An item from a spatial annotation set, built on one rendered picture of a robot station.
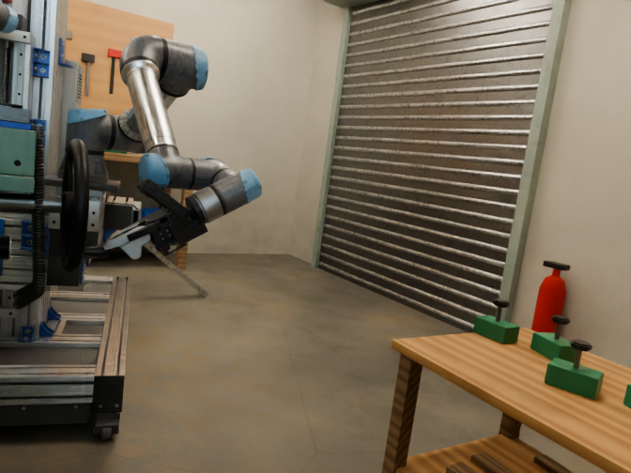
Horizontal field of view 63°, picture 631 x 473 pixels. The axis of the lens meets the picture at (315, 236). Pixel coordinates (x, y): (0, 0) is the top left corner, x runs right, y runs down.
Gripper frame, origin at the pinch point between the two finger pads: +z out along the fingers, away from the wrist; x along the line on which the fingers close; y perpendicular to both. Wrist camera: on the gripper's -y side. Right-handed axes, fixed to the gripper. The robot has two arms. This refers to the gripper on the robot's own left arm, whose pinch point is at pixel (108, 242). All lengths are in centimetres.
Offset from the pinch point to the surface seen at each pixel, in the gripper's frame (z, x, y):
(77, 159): -2.4, 0.7, -17.8
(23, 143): 4.8, 4.3, -23.9
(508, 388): -58, -42, 59
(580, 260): -213, 52, 137
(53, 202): 5.5, 8.4, -10.8
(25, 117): 2.2, 5.5, -28.1
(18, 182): 9.1, 2.3, -17.7
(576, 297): -203, 51, 154
